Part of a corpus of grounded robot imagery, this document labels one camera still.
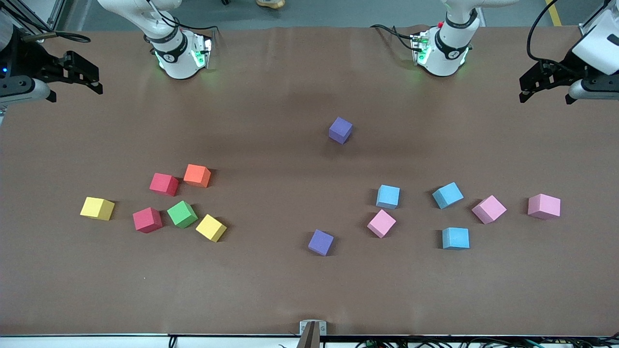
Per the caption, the orange foam cube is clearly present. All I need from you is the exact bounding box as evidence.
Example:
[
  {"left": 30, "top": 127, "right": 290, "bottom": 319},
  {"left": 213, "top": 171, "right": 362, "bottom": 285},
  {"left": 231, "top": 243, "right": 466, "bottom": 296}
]
[{"left": 183, "top": 164, "right": 212, "bottom": 189}]

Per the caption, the red foam cube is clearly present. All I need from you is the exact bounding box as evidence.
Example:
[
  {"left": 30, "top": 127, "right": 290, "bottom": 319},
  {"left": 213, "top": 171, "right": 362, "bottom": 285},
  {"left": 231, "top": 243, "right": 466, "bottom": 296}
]
[
  {"left": 133, "top": 207, "right": 163, "bottom": 234},
  {"left": 149, "top": 173, "right": 179, "bottom": 197}
]

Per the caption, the green foam cube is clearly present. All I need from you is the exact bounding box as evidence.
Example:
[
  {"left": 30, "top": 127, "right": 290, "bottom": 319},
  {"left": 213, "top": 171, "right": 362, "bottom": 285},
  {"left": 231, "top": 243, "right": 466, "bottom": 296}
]
[{"left": 167, "top": 200, "right": 198, "bottom": 229}]

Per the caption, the black base cable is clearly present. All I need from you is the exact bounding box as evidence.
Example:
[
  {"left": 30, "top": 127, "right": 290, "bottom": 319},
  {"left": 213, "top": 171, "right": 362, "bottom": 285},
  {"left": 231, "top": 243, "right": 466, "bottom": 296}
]
[{"left": 370, "top": 24, "right": 417, "bottom": 52}]

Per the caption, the purple foam cube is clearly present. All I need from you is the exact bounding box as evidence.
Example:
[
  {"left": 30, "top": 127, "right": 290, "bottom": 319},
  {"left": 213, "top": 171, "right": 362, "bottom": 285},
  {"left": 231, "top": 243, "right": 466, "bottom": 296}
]
[
  {"left": 329, "top": 116, "right": 354, "bottom": 145},
  {"left": 308, "top": 229, "right": 335, "bottom": 257}
]

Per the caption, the aluminium frame profile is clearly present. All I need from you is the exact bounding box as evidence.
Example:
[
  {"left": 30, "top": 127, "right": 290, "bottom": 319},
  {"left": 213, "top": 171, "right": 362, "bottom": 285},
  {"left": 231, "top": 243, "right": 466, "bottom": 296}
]
[
  {"left": 579, "top": 0, "right": 615, "bottom": 37},
  {"left": 15, "top": 0, "right": 67, "bottom": 35}
]

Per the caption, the black cable bundle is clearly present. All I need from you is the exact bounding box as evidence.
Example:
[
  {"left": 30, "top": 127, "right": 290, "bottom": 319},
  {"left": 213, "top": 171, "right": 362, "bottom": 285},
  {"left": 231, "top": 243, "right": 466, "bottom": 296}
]
[{"left": 355, "top": 337, "right": 619, "bottom": 348}]

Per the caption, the blue foam cube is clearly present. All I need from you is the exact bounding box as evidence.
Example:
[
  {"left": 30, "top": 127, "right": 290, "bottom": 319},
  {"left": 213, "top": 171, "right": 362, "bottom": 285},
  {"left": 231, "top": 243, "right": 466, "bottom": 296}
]
[
  {"left": 442, "top": 227, "right": 470, "bottom": 250},
  {"left": 432, "top": 182, "right": 464, "bottom": 210},
  {"left": 376, "top": 185, "right": 401, "bottom": 210}
]

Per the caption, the pink foam cube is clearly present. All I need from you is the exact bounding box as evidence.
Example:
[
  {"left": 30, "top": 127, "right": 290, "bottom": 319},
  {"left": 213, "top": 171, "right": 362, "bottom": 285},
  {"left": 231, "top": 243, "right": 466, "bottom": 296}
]
[
  {"left": 527, "top": 193, "right": 561, "bottom": 220},
  {"left": 367, "top": 209, "right": 397, "bottom": 239},
  {"left": 472, "top": 195, "right": 508, "bottom": 225}
]

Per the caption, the brown table mat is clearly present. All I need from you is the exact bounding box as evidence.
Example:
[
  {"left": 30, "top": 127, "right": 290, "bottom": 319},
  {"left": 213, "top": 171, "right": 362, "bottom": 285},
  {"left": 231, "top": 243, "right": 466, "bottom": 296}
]
[{"left": 0, "top": 24, "right": 619, "bottom": 337}]

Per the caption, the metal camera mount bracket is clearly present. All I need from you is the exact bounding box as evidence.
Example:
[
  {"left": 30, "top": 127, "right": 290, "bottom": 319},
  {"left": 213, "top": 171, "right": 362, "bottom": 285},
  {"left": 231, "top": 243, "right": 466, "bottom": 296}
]
[{"left": 296, "top": 320, "right": 328, "bottom": 348}]

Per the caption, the yellow foam cube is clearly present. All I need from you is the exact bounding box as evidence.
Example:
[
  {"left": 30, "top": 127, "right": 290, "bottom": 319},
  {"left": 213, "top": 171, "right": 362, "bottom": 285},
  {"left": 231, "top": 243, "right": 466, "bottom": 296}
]
[
  {"left": 195, "top": 214, "right": 227, "bottom": 243},
  {"left": 80, "top": 196, "right": 116, "bottom": 221}
]

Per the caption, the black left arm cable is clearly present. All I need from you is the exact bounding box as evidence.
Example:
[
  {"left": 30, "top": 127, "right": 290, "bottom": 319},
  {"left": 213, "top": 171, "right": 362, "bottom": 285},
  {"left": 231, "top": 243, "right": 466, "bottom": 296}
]
[{"left": 526, "top": 0, "right": 593, "bottom": 78}]

